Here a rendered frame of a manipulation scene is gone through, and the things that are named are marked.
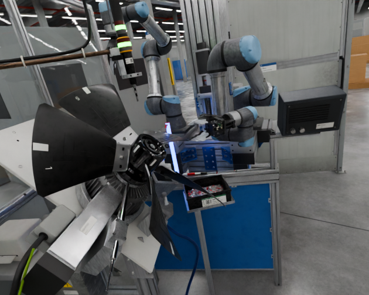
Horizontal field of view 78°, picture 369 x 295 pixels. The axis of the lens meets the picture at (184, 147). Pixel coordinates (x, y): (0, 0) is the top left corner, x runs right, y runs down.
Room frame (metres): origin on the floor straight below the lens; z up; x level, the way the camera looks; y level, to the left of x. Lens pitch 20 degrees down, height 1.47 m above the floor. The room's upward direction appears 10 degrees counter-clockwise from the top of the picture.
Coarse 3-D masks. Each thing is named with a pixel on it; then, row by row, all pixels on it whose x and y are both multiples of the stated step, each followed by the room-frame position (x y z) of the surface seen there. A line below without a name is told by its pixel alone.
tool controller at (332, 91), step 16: (288, 96) 1.06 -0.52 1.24; (304, 96) 1.02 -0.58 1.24; (320, 96) 0.99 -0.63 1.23; (336, 96) 0.97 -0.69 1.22; (288, 112) 1.02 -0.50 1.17; (304, 112) 1.01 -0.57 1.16; (320, 112) 1.00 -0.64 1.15; (336, 112) 0.99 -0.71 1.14; (288, 128) 1.04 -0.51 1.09; (304, 128) 1.03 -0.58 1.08; (320, 128) 1.02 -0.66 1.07; (336, 128) 1.01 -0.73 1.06
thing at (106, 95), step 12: (96, 84) 0.94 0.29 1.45; (108, 84) 0.97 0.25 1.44; (72, 96) 0.86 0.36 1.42; (84, 96) 0.88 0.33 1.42; (96, 96) 0.89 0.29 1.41; (108, 96) 0.91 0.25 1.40; (72, 108) 0.83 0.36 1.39; (84, 108) 0.84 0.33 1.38; (96, 108) 0.85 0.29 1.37; (108, 108) 0.86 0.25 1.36; (120, 108) 0.87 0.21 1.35; (84, 120) 0.81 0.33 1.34; (96, 120) 0.82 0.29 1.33; (108, 120) 0.82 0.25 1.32; (120, 120) 0.83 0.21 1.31; (108, 132) 0.79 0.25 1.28
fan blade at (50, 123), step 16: (48, 112) 0.57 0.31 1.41; (64, 112) 0.61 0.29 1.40; (48, 128) 0.55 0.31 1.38; (64, 128) 0.58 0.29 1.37; (80, 128) 0.61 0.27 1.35; (32, 144) 0.51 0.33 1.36; (48, 144) 0.53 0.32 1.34; (64, 144) 0.56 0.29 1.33; (80, 144) 0.59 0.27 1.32; (96, 144) 0.62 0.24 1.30; (112, 144) 0.66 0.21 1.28; (32, 160) 0.49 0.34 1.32; (48, 160) 0.51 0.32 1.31; (64, 160) 0.54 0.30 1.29; (80, 160) 0.57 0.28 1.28; (96, 160) 0.61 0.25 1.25; (112, 160) 0.65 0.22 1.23; (48, 176) 0.49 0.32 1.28; (64, 176) 0.53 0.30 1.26; (80, 176) 0.56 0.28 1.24; (96, 176) 0.60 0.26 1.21; (48, 192) 0.48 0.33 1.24
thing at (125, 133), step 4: (128, 128) 0.82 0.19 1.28; (120, 132) 0.81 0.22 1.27; (124, 132) 0.81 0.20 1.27; (128, 132) 0.81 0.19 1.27; (132, 132) 0.81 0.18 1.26; (116, 136) 0.80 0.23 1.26; (120, 136) 0.80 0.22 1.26; (124, 136) 0.80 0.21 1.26; (128, 136) 0.80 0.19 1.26; (132, 136) 0.80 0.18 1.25; (136, 136) 0.80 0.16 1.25; (120, 140) 0.79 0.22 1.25; (128, 140) 0.79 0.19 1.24; (132, 140) 0.79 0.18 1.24
